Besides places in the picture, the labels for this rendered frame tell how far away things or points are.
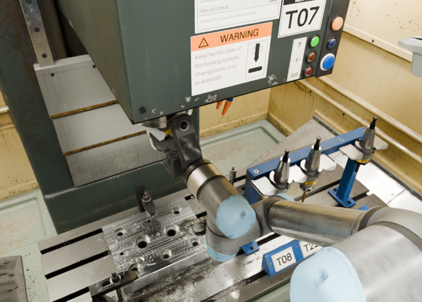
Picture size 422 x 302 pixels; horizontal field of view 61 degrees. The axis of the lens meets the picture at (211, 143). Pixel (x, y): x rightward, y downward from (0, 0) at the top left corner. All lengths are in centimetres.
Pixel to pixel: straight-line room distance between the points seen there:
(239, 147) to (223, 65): 154
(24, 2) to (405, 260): 106
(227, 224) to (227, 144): 151
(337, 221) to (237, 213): 18
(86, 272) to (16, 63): 68
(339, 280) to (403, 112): 126
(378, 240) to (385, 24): 122
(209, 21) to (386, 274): 42
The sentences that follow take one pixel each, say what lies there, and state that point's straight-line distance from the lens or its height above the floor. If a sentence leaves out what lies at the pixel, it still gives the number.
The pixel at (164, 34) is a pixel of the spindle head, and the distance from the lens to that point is 56.
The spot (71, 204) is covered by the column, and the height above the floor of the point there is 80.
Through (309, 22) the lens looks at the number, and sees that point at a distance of 72.
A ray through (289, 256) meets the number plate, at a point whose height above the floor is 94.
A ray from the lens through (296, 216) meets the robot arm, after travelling 72.
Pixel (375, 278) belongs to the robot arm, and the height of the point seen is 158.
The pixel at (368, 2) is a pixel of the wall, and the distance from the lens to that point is 165.
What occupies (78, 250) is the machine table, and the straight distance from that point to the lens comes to 132.
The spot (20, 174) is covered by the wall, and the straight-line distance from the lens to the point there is 194.
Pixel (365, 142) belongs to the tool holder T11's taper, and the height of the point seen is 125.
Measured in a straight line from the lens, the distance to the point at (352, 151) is 121.
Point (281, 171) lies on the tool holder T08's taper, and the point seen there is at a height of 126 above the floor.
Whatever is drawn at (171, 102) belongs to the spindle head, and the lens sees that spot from 62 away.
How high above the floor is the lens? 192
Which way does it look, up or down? 38 degrees down
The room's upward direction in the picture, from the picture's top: 1 degrees clockwise
